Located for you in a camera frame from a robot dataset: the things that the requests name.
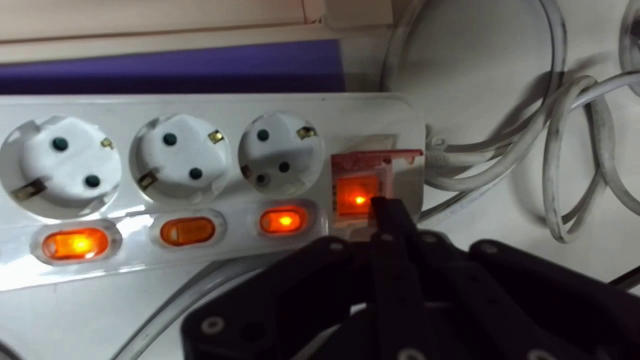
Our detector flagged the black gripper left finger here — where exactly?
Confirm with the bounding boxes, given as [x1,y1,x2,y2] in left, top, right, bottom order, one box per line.
[181,195,398,360]

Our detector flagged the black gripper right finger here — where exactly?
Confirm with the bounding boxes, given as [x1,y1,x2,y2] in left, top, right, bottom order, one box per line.
[392,195,640,360]

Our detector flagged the white power strip orange switches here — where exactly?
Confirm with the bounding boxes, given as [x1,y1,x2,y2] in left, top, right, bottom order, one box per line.
[0,91,430,296]

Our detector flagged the purple mat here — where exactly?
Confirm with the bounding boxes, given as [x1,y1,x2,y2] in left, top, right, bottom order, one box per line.
[0,38,349,95]

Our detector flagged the wooden two-compartment tray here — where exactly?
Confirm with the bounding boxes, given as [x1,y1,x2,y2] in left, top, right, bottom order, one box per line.
[0,0,396,65]

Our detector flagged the long white cable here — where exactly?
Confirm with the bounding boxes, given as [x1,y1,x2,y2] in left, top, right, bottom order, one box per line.
[108,255,287,360]

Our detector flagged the thin white coiled cable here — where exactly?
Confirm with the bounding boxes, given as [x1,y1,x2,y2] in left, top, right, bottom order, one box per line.
[540,70,640,245]

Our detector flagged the thick white power cable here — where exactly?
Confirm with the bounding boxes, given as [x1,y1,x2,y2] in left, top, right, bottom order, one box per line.
[379,0,640,227]

